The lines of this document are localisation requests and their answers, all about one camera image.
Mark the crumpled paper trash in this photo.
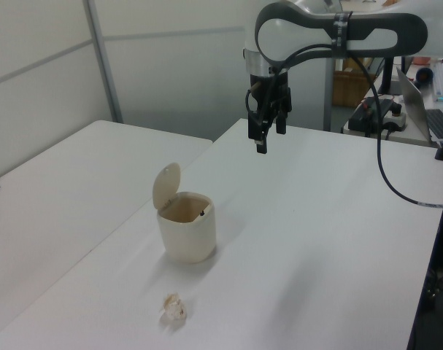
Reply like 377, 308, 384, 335
158, 292, 188, 324

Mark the black electronic box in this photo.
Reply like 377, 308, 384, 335
362, 96, 396, 114

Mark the grey partition post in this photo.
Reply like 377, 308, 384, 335
85, 0, 124, 124

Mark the black monitor stand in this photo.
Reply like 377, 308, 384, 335
378, 56, 412, 96

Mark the tan cardboard box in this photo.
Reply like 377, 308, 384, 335
333, 70, 382, 109

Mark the small white bin with lid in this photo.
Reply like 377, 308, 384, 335
153, 162, 218, 264

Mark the black round object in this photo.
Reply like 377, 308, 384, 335
415, 66, 434, 85

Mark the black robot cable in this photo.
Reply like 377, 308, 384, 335
245, 43, 443, 211

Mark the black cable strap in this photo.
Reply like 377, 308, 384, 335
331, 10, 354, 59

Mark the silver laptop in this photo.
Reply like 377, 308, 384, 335
395, 66, 443, 145

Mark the thin grey partition pole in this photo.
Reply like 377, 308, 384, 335
322, 54, 336, 131

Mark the white power strip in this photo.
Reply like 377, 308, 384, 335
347, 108, 409, 134

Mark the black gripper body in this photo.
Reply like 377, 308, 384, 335
246, 71, 293, 118

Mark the black robot stand frame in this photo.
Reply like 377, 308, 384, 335
406, 171, 443, 350

